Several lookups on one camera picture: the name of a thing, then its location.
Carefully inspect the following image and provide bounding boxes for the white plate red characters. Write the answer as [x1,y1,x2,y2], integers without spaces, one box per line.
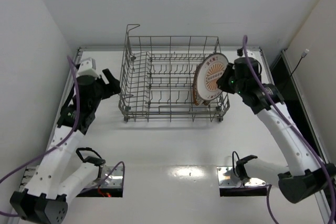
[195,53,229,101]

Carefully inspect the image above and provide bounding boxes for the floral plate brown rim front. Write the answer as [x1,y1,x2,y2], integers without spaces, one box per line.
[192,69,203,106]

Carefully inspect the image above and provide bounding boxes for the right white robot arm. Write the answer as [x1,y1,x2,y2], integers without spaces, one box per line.
[217,57,335,204]

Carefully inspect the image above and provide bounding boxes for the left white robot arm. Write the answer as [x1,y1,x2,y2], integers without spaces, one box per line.
[10,69,121,223]

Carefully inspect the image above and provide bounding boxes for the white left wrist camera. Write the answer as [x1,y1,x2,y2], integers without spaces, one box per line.
[76,58,99,78]

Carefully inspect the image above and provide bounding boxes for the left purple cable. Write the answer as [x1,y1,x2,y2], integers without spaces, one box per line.
[0,55,125,217]

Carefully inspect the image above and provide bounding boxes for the grey wire dish rack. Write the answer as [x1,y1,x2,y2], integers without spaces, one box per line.
[119,24,230,122]

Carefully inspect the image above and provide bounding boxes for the black wall cable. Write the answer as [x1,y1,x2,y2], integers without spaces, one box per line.
[275,48,310,99]

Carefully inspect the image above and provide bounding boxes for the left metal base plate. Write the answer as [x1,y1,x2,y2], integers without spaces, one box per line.
[19,166,124,191]

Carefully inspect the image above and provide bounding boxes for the metal base plate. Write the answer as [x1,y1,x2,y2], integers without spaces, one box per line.
[19,166,124,191]
[217,166,267,189]

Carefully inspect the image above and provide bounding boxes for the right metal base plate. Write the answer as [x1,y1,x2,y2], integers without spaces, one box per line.
[217,166,267,189]

